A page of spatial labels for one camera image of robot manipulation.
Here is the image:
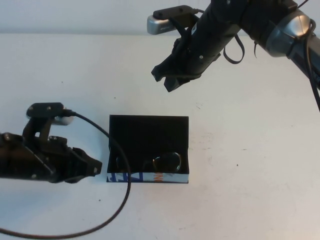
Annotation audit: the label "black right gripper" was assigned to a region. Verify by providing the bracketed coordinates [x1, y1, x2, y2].
[150, 34, 221, 93]

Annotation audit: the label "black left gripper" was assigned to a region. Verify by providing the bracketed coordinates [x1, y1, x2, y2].
[21, 134, 103, 185]

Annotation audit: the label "black glasses case printed front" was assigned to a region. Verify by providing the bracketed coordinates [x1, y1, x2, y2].
[106, 114, 190, 185]

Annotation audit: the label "black frame glasses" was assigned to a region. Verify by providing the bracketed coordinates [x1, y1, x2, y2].
[114, 150, 182, 174]

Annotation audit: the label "braided black left camera cable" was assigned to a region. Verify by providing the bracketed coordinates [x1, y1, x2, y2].
[0, 109, 134, 238]

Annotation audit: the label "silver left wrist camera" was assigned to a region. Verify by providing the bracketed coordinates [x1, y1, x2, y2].
[52, 114, 75, 126]

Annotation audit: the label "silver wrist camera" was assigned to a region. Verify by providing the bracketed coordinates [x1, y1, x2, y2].
[52, 114, 75, 126]
[146, 14, 181, 35]

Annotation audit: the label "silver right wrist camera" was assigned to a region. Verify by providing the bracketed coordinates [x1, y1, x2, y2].
[146, 14, 181, 35]

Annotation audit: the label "black right camera mount bracket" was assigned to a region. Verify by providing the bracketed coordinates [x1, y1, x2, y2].
[152, 7, 201, 34]

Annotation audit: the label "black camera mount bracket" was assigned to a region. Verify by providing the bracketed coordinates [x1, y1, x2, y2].
[152, 7, 201, 34]
[21, 102, 65, 151]

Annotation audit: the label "black left camera mount bracket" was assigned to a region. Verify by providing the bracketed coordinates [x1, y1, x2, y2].
[21, 102, 65, 151]

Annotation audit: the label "black flat cable loop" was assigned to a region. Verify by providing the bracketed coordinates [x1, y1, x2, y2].
[223, 34, 245, 65]

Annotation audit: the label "long black arm cable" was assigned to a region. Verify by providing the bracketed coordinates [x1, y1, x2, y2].
[303, 18, 320, 114]

